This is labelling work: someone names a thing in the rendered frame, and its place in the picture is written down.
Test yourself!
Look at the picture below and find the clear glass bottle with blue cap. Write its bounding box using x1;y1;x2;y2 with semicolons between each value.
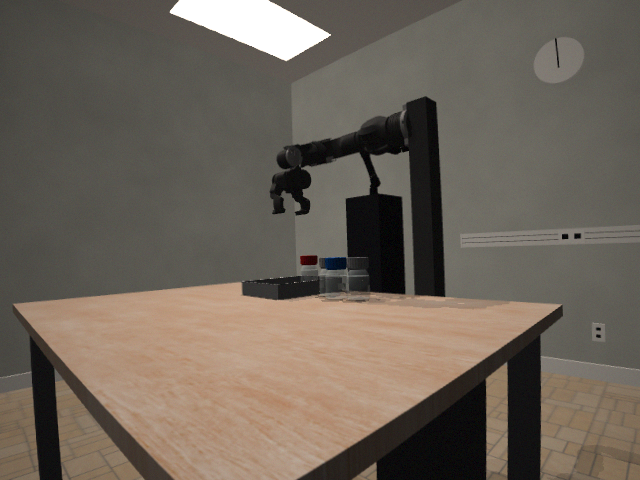
325;257;347;301

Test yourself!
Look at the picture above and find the clear glass bottle with grey cap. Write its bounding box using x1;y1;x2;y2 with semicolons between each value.
319;257;335;297
346;257;370;302

